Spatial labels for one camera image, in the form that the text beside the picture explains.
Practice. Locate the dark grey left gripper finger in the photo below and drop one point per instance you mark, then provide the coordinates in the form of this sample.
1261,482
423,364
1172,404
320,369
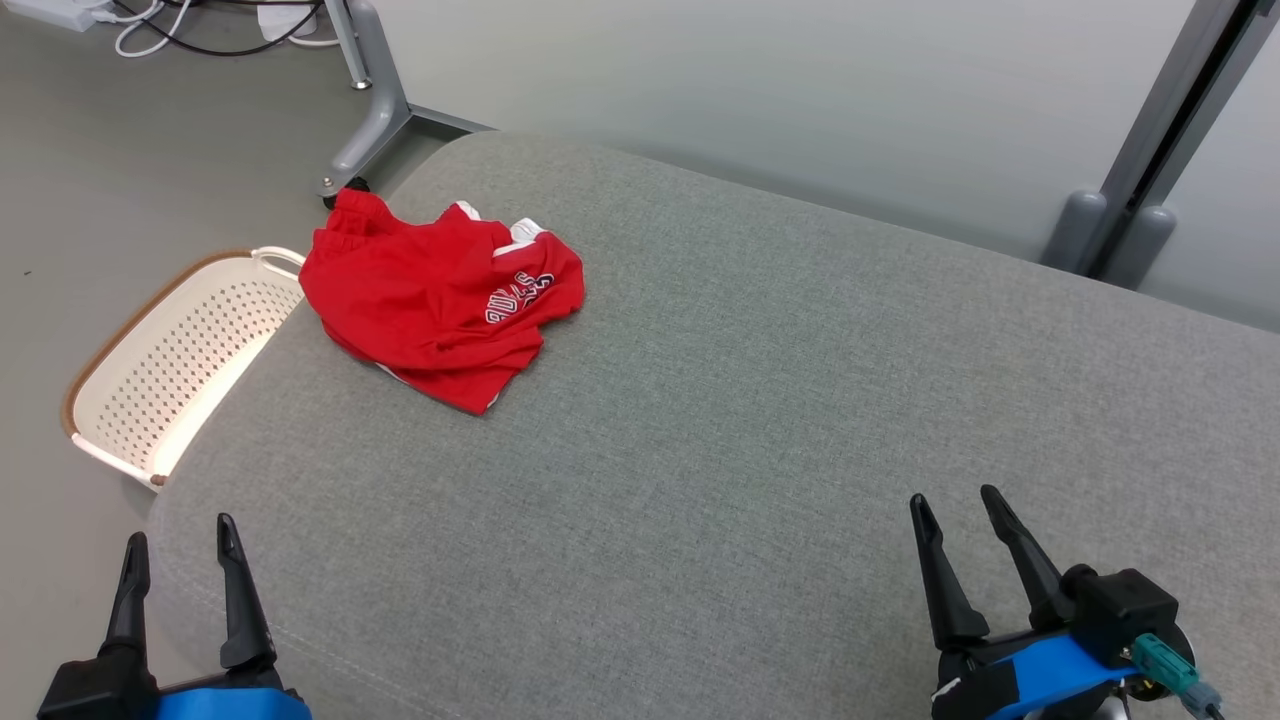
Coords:
132,610
245,620

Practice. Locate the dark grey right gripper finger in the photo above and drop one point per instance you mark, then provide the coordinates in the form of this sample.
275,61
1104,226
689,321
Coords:
950,610
1035,580

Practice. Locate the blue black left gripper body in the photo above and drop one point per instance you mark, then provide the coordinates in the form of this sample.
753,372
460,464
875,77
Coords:
150,703

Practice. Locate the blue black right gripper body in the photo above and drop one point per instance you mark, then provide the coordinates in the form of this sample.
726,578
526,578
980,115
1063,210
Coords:
1040,675

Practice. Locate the red printed shirt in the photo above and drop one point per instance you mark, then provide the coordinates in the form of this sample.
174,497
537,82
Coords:
430,310

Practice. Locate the white perforated laundry basket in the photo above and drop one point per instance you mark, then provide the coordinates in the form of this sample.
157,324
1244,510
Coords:
170,370

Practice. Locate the grey metal desk leg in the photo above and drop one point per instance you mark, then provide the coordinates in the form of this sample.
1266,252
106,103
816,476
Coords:
385,100

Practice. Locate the white power adapter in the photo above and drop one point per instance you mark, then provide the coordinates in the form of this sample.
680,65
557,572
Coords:
290,20

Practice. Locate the white power strip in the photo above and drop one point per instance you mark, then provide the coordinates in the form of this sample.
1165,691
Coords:
55,12

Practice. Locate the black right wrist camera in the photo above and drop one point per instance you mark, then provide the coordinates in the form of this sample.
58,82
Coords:
1120,610

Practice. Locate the grey metal partition post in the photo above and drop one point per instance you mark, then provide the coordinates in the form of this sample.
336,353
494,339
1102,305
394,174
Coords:
1160,140

